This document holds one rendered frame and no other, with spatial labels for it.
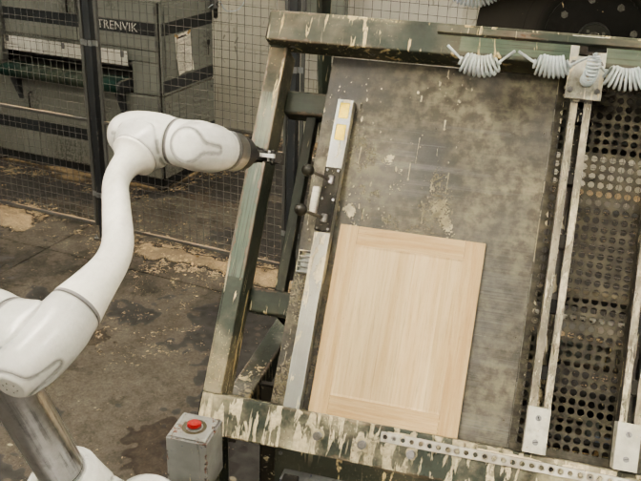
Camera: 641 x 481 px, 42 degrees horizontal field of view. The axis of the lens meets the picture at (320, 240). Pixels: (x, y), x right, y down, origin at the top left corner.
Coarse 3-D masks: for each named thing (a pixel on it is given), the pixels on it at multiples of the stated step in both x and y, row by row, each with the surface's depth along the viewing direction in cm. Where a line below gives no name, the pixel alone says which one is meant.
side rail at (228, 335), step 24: (288, 72) 270; (264, 96) 264; (264, 120) 262; (264, 144) 261; (264, 168) 260; (264, 192) 263; (240, 216) 258; (264, 216) 267; (240, 240) 257; (240, 264) 255; (240, 288) 254; (240, 312) 257; (216, 336) 253; (240, 336) 260; (216, 360) 252; (216, 384) 250
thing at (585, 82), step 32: (576, 64) 240; (576, 96) 238; (576, 128) 243; (576, 160) 238; (576, 192) 237; (544, 288) 238; (544, 320) 232; (544, 352) 234; (544, 384) 233; (544, 416) 227; (544, 448) 226
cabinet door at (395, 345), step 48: (384, 240) 251; (432, 240) 248; (336, 288) 251; (384, 288) 248; (432, 288) 246; (336, 336) 249; (384, 336) 246; (432, 336) 243; (336, 384) 246; (384, 384) 243; (432, 384) 241; (432, 432) 238
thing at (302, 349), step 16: (336, 112) 259; (352, 112) 259; (336, 144) 257; (336, 160) 256; (336, 208) 256; (320, 240) 253; (320, 256) 252; (320, 272) 251; (304, 288) 251; (320, 288) 251; (304, 304) 250; (304, 320) 249; (304, 336) 248; (304, 352) 247; (304, 368) 247; (288, 384) 247; (304, 384) 247; (288, 400) 246
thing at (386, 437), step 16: (384, 432) 237; (416, 448) 234; (432, 448) 234; (448, 448) 233; (464, 448) 232; (496, 464) 229; (512, 464) 229; (528, 464) 228; (544, 464) 227; (592, 480) 224; (624, 480) 222
